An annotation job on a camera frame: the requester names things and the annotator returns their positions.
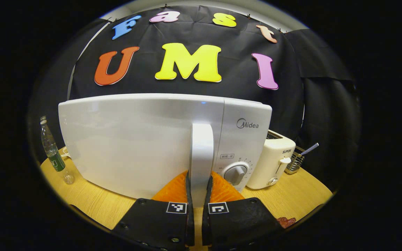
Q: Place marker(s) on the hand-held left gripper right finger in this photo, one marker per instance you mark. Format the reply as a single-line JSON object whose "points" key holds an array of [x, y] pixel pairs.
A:
{"points": [[206, 216]]}

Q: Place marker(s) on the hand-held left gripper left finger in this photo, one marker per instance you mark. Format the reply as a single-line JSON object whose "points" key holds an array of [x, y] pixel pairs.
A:
{"points": [[190, 209]]}

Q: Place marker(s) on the dark red food piece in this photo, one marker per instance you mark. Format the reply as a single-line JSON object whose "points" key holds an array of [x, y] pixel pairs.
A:
{"points": [[286, 222]]}

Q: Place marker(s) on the white microwave oven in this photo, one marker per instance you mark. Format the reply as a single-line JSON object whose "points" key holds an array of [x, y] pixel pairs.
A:
{"points": [[134, 139]]}

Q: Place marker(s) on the white toaster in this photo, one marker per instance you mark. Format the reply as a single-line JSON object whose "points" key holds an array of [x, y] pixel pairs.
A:
{"points": [[269, 164]]}

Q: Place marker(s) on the white divided snack plate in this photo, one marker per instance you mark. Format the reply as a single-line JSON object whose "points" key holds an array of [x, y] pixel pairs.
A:
{"points": [[65, 152]]}

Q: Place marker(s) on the clear plastic water bottle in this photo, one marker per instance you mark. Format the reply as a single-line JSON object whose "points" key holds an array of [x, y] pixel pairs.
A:
{"points": [[52, 153]]}

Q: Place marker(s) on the black backdrop cloth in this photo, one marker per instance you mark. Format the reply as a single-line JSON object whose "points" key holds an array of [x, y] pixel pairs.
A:
{"points": [[237, 59]]}

